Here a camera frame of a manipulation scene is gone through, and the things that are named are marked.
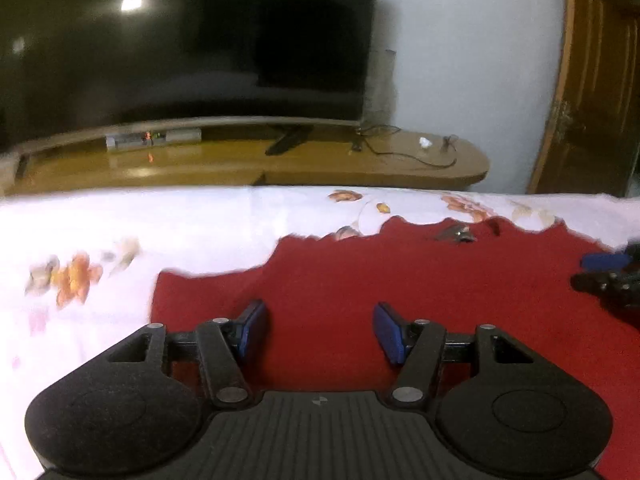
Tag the brown wooden door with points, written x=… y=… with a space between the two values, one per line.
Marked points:
x=595 y=75

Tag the wooden television cabinet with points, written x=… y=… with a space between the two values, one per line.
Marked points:
x=325 y=160

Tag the curved black television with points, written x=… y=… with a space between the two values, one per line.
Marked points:
x=190 y=40

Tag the grey set-top box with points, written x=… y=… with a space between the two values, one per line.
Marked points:
x=150 y=139

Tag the red embellished sweater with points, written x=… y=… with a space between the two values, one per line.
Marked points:
x=340 y=270

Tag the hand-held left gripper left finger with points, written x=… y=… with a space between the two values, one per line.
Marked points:
x=252 y=325

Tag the floral white bed sheet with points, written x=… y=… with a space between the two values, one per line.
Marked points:
x=125 y=220

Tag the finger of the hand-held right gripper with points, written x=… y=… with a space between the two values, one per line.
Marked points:
x=615 y=287
x=605 y=261

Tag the small white item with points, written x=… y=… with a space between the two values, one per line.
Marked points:
x=425 y=142

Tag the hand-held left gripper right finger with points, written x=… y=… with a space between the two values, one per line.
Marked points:
x=387 y=330

